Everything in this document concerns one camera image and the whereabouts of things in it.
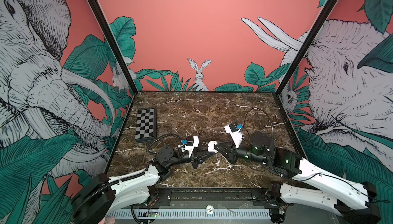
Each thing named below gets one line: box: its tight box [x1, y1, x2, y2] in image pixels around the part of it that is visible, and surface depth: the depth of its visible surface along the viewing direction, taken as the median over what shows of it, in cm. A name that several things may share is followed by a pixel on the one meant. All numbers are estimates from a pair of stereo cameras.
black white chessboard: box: [134, 107, 157, 143], surface depth 100 cm
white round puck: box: [207, 140, 218, 153], surface depth 63 cm
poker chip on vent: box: [205, 204, 215, 215], surface depth 72 cm
